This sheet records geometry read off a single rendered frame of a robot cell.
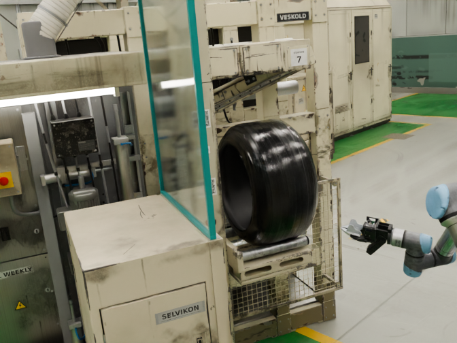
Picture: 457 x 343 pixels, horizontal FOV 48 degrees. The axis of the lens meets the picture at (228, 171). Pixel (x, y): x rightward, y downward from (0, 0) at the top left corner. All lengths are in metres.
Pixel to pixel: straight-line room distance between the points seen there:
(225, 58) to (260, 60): 0.18
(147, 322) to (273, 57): 1.45
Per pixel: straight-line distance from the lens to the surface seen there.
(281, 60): 2.51
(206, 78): 2.07
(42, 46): 2.23
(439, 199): 1.91
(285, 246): 2.30
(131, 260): 1.42
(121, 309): 1.47
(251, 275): 2.25
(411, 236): 2.17
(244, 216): 2.53
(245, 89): 2.58
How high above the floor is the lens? 1.83
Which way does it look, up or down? 15 degrees down
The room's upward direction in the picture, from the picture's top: 5 degrees counter-clockwise
